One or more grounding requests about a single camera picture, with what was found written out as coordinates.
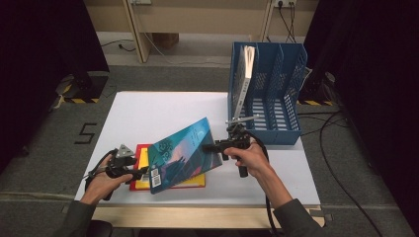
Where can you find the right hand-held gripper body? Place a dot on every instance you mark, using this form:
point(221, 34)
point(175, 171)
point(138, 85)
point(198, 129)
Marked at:
point(237, 138)

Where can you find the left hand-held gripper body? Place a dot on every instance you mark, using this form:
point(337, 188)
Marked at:
point(122, 164)

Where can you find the red sticker-print book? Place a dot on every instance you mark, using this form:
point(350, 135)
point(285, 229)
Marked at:
point(135, 164)

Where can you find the teal illustrated book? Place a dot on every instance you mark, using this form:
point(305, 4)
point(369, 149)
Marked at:
point(184, 158)

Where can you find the blue file rack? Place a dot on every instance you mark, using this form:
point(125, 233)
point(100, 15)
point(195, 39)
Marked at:
point(273, 98)

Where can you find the white picture-grid book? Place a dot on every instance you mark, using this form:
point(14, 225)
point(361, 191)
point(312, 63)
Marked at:
point(244, 79)

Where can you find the person's right hand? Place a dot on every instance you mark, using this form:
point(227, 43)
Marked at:
point(253, 161)

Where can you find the person's left hand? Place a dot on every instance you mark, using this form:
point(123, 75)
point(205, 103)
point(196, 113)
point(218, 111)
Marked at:
point(102, 187)

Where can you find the dark chair seat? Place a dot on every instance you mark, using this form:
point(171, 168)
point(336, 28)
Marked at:
point(99, 229)

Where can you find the black stand base hazard tape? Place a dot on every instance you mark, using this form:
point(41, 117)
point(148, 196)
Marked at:
point(85, 89)
point(316, 94)

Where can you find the brown cardboard box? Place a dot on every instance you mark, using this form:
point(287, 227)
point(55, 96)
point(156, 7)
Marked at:
point(166, 40)

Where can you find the black curtain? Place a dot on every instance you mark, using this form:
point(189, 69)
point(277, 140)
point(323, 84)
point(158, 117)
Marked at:
point(372, 82)
point(42, 65)

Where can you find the beige wooden desk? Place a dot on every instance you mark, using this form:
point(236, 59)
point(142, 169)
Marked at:
point(197, 16)

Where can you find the white wall power outlet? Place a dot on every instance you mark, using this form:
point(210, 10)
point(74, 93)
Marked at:
point(285, 2)

